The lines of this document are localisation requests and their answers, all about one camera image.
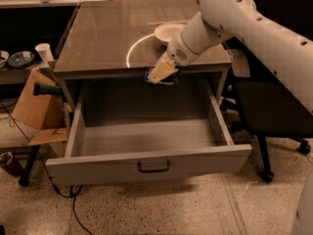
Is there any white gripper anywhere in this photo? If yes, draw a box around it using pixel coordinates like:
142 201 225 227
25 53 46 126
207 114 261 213
147 33 199 84

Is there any blue rxbar blueberry wrapper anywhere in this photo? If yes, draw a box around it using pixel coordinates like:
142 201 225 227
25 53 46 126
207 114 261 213
144 68 178 85

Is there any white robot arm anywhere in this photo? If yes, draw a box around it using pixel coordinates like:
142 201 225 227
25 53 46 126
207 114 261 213
147 0 313 182

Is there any grey cabinet with glossy top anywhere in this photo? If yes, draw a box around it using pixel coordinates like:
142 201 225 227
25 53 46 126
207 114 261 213
53 0 233 114

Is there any open grey top drawer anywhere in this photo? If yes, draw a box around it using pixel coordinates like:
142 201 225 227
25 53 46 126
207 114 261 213
46 77 251 185

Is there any black office chair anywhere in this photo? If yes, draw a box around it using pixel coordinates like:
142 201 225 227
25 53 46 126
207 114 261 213
220 0 313 182

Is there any white paper cup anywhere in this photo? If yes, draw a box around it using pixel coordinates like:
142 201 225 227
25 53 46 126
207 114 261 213
35 43 54 63

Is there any brown cardboard box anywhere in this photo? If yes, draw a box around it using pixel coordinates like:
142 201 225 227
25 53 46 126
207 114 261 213
12 70 67 146

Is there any blue plate with items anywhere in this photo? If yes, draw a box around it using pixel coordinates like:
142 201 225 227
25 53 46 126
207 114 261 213
8 51 34 70

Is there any low grey side shelf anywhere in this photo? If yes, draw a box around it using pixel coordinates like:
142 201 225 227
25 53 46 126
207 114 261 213
0 62 49 85

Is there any white bowl at left edge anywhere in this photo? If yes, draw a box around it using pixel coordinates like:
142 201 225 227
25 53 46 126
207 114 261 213
0 51 9 70

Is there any dark red tumbler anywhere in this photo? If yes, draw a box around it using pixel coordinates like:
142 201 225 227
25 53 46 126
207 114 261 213
0 152 23 177

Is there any black stand leg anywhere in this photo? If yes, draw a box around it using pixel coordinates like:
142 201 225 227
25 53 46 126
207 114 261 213
19 145 40 187

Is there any black metal drawer handle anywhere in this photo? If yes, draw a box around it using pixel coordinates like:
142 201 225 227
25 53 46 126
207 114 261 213
137 161 170 173

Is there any green black handled tool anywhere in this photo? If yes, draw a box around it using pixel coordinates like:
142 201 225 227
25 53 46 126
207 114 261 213
33 83 63 97

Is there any black cable on floor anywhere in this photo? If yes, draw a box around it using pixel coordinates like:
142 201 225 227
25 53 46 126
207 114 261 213
0 100 94 235

